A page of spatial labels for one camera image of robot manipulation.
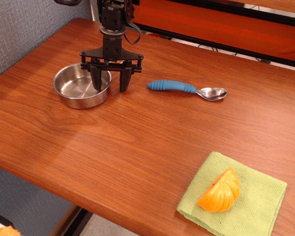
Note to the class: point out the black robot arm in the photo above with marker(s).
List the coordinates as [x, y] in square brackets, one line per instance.
[115, 16]

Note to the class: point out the orange plastic fruit slice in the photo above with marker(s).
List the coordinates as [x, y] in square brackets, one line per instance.
[222, 193]

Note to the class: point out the silver steel pan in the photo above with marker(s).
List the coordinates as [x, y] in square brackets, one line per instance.
[75, 88]

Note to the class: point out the blue handled metal spoon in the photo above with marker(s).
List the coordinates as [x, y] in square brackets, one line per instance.
[209, 94]

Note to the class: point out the orange object at corner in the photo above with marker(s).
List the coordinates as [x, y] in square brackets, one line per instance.
[9, 231]

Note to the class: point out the green folded cloth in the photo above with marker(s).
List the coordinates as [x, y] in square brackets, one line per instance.
[252, 214]

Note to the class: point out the wooden table leg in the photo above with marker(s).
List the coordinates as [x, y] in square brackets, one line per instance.
[72, 223]

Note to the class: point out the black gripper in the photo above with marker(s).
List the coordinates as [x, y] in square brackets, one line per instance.
[112, 57]

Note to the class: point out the orange panel black frame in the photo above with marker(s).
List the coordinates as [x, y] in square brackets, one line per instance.
[263, 29]

